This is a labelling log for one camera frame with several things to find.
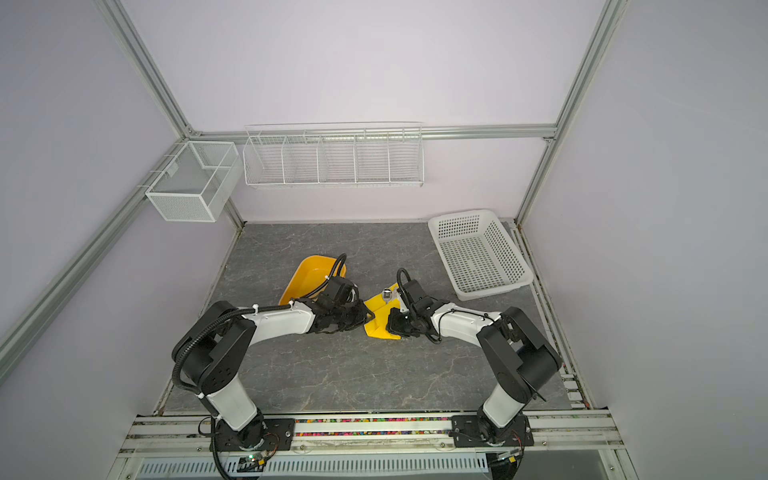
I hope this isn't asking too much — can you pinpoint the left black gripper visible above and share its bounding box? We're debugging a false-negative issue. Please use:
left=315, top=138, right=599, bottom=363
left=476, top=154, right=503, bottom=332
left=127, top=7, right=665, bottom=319
left=332, top=299, right=376, bottom=331

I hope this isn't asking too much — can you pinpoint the yellow paper napkin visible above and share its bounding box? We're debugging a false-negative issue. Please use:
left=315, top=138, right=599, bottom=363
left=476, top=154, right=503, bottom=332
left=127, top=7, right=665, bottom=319
left=364, top=283, right=401, bottom=340

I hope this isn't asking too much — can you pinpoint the white perforated plastic basket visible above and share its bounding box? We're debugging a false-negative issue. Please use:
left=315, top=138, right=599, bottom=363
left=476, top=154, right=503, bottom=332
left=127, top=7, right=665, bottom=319
left=427, top=209, right=534, bottom=301

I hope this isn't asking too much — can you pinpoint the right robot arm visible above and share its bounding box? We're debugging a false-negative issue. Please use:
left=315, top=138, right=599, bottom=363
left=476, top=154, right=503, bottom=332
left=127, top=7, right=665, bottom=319
left=386, top=268, right=563, bottom=450

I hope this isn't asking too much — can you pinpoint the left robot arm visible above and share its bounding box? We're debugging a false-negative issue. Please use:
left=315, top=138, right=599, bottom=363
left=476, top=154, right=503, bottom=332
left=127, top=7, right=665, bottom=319
left=171, top=254, right=373, bottom=451

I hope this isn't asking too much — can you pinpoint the yellow plastic tray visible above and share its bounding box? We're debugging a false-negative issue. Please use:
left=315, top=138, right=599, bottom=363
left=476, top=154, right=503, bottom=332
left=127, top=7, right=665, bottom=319
left=278, top=255, right=336, bottom=305

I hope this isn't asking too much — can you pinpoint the white vent grille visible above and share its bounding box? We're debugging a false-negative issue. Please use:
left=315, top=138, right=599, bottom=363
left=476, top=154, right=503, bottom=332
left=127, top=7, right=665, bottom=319
left=136, top=453, right=490, bottom=479

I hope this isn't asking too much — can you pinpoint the white mesh box basket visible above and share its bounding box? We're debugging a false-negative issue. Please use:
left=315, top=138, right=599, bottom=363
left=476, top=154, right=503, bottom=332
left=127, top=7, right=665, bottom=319
left=146, top=141, right=244, bottom=223

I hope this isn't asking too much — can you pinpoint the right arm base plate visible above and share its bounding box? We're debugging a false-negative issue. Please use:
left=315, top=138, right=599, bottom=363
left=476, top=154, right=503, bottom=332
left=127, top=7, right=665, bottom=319
left=449, top=413, right=534, bottom=448

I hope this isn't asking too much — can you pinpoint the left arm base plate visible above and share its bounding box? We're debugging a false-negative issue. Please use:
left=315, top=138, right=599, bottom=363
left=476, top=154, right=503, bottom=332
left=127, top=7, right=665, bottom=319
left=212, top=417, right=296, bottom=453

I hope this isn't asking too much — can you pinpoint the white wire shelf rack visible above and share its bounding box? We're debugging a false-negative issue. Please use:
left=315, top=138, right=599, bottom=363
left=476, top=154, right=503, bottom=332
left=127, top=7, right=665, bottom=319
left=242, top=122, right=425, bottom=188

